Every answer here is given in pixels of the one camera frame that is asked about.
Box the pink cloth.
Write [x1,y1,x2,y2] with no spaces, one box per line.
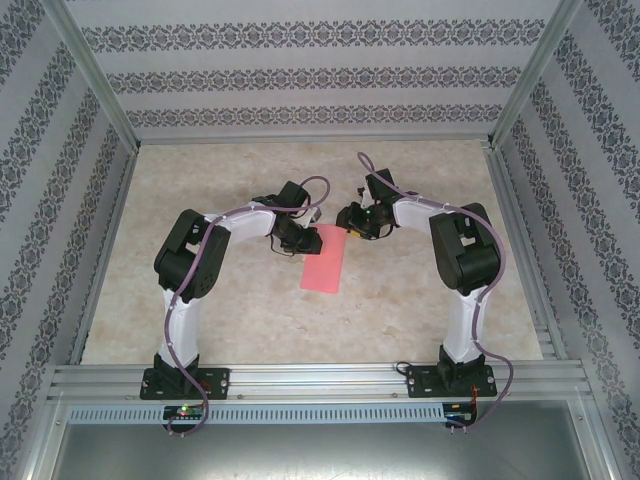
[300,223,349,294]

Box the grey sheet metal tray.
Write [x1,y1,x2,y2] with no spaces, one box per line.
[19,399,619,480]

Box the circuit board with green light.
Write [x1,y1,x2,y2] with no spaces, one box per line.
[163,404,205,421]

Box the thin aluminium wall rail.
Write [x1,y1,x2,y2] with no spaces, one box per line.
[132,130,496,147]

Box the aluminium table side rail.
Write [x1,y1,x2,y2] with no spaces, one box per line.
[482,142,570,361]
[68,144,142,366]

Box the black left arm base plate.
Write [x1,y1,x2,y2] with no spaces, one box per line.
[139,367,232,401]

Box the grey slotted cable duct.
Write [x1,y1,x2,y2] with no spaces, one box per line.
[67,403,446,424]

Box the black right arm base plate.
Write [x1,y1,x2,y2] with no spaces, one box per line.
[398,364,497,400]

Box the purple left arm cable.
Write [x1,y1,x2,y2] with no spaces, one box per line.
[163,174,332,440]

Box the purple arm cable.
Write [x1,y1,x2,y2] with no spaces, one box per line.
[355,151,518,434]
[163,174,332,440]

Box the aluminium frame post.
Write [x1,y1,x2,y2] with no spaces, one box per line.
[41,0,142,154]
[487,0,585,149]

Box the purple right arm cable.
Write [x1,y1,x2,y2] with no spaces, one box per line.
[355,151,518,434]

